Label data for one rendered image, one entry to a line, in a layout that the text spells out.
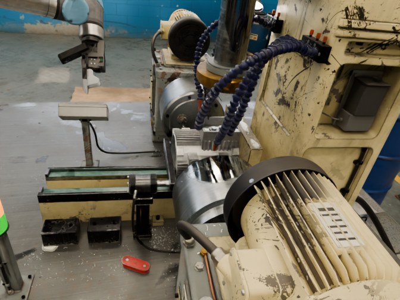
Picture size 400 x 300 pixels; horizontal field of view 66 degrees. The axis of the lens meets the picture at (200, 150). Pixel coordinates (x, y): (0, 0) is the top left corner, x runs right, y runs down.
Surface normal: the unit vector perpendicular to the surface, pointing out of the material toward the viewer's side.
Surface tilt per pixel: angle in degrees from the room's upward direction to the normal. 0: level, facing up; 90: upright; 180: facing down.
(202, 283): 0
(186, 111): 90
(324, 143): 90
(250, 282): 0
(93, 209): 90
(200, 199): 39
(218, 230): 0
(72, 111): 50
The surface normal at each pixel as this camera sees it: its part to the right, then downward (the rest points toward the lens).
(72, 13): 0.66, 0.48
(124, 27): 0.25, 0.55
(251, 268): 0.11, -0.83
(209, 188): -0.36, -0.73
